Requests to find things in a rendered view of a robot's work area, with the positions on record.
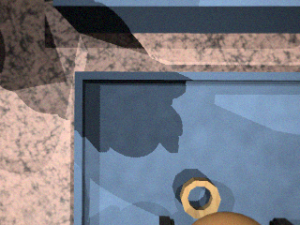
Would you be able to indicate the blue square tray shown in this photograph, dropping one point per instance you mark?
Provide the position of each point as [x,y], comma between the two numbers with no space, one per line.
[185,145]

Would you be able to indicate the blue square box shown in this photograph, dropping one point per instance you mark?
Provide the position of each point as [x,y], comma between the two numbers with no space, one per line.
[182,16]

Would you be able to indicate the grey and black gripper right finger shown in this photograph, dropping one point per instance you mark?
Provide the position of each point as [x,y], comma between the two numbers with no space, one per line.
[280,221]

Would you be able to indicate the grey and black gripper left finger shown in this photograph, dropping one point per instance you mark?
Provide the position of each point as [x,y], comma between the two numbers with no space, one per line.
[165,221]

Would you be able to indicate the brown ball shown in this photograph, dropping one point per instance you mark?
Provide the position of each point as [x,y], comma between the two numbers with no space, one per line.
[225,218]

